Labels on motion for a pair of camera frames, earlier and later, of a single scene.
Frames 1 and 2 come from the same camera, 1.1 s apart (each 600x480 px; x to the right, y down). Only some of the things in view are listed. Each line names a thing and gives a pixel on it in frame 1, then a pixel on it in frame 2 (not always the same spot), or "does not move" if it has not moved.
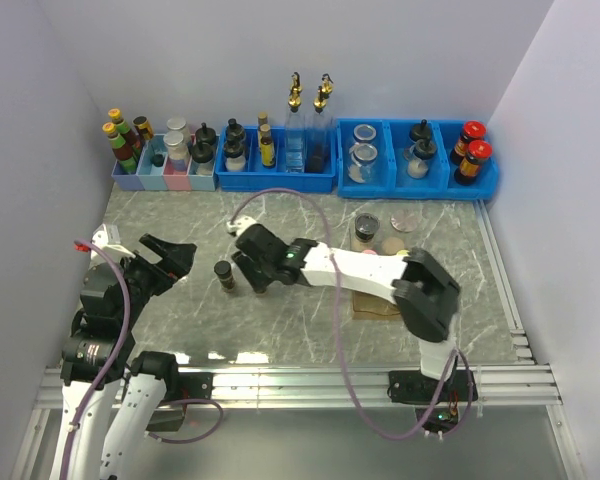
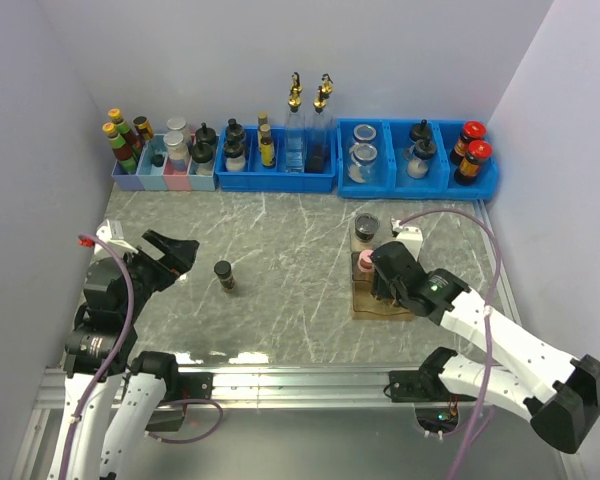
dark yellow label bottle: x=144 y=127 does not move
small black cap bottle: x=223 y=269 does not move
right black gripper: x=248 y=269 -> x=380 y=286
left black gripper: x=177 y=258 does not move
